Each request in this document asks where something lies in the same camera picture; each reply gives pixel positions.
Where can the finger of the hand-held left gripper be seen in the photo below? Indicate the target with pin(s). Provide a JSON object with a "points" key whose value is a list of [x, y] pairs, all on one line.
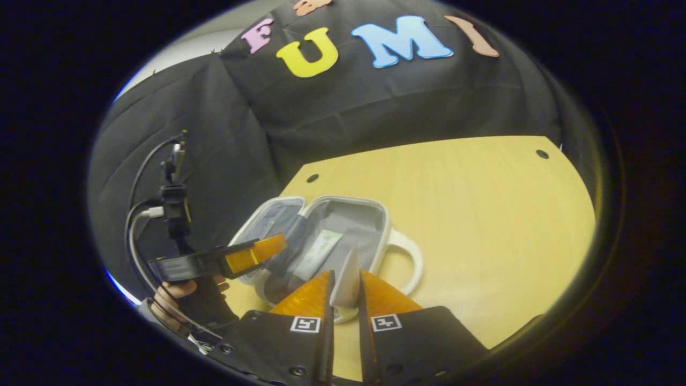
{"points": [[203, 262]]}

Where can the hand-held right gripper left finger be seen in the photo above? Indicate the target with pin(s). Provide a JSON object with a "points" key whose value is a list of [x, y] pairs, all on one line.
{"points": [[328, 343]]}

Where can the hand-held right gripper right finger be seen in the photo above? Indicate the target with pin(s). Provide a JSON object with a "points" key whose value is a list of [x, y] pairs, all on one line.
{"points": [[365, 348]]}

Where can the green and white tube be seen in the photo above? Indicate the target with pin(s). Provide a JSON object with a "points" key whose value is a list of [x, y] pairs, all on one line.
{"points": [[320, 252]]}

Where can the white suitcase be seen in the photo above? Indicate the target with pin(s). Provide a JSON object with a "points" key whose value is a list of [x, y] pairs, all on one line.
{"points": [[356, 217]]}

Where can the black backdrop cloth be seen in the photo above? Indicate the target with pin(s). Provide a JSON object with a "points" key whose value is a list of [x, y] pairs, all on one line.
{"points": [[375, 107]]}

